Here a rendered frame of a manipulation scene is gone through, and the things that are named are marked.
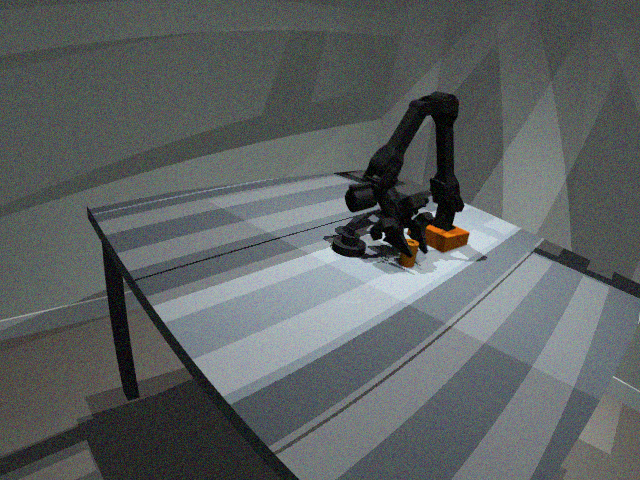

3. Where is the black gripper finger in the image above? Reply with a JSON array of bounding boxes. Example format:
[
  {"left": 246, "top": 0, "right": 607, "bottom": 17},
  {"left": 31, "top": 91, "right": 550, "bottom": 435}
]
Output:
[
  {"left": 409, "top": 222, "right": 428, "bottom": 254},
  {"left": 383, "top": 225, "right": 413, "bottom": 258}
]

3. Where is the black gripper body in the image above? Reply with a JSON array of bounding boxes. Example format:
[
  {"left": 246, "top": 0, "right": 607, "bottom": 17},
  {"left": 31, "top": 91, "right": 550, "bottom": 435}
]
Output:
[{"left": 370, "top": 195, "right": 435, "bottom": 241}]

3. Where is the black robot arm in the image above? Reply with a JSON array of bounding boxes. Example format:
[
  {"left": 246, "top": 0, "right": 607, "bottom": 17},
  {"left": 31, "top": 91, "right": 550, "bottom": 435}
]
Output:
[{"left": 345, "top": 91, "right": 465, "bottom": 231}]

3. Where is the black round pedestal with short shaft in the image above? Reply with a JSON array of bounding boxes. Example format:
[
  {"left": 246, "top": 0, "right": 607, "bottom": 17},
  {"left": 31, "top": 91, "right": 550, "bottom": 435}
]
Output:
[{"left": 332, "top": 227, "right": 366, "bottom": 257}]

